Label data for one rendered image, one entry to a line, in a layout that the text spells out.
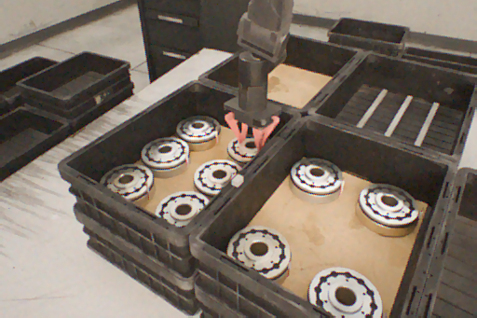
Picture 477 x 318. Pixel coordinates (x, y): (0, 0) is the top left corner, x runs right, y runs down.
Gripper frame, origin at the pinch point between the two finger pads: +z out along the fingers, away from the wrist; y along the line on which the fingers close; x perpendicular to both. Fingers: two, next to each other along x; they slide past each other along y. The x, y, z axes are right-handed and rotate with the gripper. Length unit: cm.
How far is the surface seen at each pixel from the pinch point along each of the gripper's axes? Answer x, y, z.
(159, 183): 17.0, 10.5, 5.6
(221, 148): 0.4, 8.2, 4.7
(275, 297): 28.4, -25.3, -1.8
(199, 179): 13.4, 2.5, 2.8
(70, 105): -11, 100, 29
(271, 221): 11.0, -13.3, 6.0
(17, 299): 46, 19, 20
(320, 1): -298, 139, 41
